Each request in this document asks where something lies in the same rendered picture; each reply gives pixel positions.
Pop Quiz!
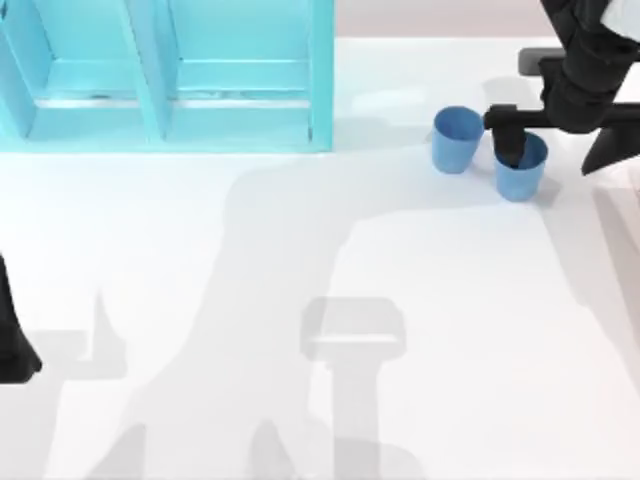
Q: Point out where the light blue rack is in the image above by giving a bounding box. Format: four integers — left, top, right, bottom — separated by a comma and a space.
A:
0, 0, 335, 154

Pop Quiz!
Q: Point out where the grey rounded box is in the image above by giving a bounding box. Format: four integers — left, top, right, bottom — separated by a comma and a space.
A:
517, 47, 567, 77

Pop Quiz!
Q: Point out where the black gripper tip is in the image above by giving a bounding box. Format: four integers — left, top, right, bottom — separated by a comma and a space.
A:
0, 253, 43, 386

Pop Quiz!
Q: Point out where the blue cup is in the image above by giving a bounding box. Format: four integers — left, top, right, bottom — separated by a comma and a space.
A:
493, 131, 550, 204
432, 105, 486, 176

